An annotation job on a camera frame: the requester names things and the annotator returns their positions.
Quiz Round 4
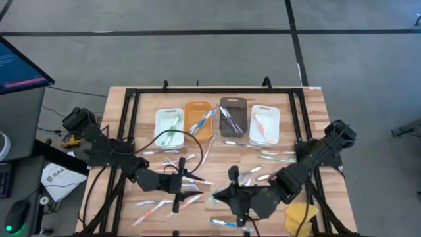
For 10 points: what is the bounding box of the computer monitor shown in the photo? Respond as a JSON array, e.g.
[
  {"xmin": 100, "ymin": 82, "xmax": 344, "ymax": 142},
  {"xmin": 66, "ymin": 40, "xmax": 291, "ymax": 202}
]
[{"xmin": 0, "ymin": 35, "xmax": 56, "ymax": 96}]

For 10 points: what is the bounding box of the green toothbrush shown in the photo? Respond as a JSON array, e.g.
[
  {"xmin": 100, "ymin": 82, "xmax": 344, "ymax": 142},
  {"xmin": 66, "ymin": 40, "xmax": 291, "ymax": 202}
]
[
  {"xmin": 160, "ymin": 122, "xmax": 180, "ymax": 147},
  {"xmin": 164, "ymin": 115, "xmax": 184, "ymax": 145},
  {"xmin": 257, "ymin": 154, "xmax": 297, "ymax": 163}
]

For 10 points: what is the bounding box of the orange plastic bin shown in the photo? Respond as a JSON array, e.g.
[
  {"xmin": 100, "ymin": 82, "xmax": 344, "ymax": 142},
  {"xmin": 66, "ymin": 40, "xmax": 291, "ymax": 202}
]
[{"xmin": 183, "ymin": 100, "xmax": 214, "ymax": 142}]

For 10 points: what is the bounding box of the black computer mouse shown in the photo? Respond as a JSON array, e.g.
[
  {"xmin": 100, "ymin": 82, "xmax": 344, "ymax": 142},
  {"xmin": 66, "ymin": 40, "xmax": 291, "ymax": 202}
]
[{"xmin": 4, "ymin": 199, "xmax": 31, "ymax": 235}]

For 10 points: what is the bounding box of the dark translucent plastic bin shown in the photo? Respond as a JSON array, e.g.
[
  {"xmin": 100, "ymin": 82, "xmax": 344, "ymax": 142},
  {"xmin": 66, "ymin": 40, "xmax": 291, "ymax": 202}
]
[{"xmin": 218, "ymin": 96, "xmax": 248, "ymax": 138}]

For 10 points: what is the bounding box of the grey desk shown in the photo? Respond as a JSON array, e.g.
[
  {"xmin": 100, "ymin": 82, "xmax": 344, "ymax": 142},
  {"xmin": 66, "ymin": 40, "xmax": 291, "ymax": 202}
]
[{"xmin": 0, "ymin": 86, "xmax": 47, "ymax": 237}]

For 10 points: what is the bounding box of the black floor cable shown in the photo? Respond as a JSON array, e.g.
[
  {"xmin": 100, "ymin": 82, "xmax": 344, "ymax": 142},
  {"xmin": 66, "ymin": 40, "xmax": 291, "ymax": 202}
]
[{"xmin": 77, "ymin": 166, "xmax": 109, "ymax": 231}]

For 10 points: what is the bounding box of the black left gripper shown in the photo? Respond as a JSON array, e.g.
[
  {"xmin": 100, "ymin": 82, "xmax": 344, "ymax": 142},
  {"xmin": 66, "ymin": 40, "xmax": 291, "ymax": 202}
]
[{"xmin": 136, "ymin": 157, "xmax": 205, "ymax": 213}]

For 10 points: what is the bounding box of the black metal table frame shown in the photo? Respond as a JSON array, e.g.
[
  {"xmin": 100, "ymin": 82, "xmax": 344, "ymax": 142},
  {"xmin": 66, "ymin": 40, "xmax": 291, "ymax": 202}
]
[{"xmin": 77, "ymin": 86, "xmax": 361, "ymax": 237}]

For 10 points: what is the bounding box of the white plastic bin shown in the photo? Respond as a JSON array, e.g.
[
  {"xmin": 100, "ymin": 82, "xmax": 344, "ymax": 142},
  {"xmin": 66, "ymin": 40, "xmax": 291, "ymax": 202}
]
[
  {"xmin": 249, "ymin": 104, "xmax": 281, "ymax": 145},
  {"xmin": 154, "ymin": 107, "xmax": 186, "ymax": 149}
]

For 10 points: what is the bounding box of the black keyboard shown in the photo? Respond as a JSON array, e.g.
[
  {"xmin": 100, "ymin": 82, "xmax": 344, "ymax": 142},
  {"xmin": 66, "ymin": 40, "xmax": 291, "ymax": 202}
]
[{"xmin": 0, "ymin": 162, "xmax": 13, "ymax": 199}]

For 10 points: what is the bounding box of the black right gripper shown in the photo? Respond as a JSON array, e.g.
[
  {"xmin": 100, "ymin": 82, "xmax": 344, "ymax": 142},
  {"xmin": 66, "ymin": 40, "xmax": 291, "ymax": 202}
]
[{"xmin": 213, "ymin": 165, "xmax": 282, "ymax": 228}]

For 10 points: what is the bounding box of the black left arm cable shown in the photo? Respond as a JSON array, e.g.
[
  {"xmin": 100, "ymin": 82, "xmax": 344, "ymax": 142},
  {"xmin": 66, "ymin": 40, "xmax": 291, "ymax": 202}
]
[{"xmin": 133, "ymin": 129, "xmax": 205, "ymax": 175}]

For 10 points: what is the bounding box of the yellow black object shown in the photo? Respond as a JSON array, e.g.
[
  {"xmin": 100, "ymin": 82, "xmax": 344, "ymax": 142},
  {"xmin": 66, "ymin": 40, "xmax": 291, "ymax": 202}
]
[{"xmin": 61, "ymin": 135, "xmax": 84, "ymax": 149}]

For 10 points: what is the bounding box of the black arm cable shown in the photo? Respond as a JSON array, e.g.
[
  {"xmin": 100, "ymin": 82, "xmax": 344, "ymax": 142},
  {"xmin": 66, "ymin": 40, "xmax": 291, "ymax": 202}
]
[
  {"xmin": 133, "ymin": 129, "xmax": 205, "ymax": 175},
  {"xmin": 245, "ymin": 177, "xmax": 318, "ymax": 237}
]

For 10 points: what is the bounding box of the white round object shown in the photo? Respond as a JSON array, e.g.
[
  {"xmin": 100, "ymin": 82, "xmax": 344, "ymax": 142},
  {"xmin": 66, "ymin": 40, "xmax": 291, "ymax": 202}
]
[{"xmin": 0, "ymin": 130, "xmax": 11, "ymax": 163}]

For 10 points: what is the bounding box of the grey metal stand leg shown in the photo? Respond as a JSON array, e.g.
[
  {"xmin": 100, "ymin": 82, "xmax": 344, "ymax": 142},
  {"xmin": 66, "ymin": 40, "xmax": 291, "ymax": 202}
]
[{"xmin": 390, "ymin": 118, "xmax": 421, "ymax": 138}]

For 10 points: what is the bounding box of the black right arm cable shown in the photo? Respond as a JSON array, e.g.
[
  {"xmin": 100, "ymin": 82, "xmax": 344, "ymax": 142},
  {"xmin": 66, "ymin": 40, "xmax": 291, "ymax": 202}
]
[{"xmin": 245, "ymin": 177, "xmax": 318, "ymax": 237}]

